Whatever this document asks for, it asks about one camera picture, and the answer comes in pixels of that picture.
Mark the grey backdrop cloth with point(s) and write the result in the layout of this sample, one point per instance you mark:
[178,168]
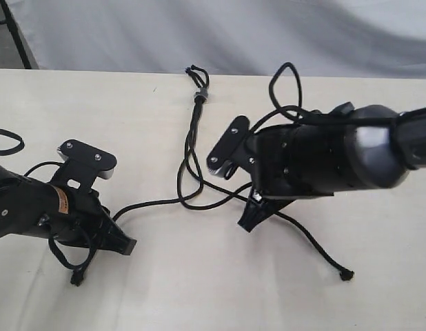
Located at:
[321,38]

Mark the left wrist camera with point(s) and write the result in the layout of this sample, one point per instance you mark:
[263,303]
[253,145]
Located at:
[83,164]

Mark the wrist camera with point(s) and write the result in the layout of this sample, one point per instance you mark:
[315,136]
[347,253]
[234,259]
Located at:
[229,154]
[83,164]

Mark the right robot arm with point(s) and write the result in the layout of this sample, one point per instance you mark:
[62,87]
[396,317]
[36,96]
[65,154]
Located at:
[367,148]

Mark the black stand pole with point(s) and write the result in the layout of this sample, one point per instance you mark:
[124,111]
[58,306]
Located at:
[27,60]

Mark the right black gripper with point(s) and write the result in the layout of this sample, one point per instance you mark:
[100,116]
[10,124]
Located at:
[274,176]

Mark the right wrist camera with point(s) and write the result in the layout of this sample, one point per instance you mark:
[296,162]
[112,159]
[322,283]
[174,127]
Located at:
[229,154]

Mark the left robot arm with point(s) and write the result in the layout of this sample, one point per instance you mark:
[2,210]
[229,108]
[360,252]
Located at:
[32,208]

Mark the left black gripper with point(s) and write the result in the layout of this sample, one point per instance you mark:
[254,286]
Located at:
[80,220]

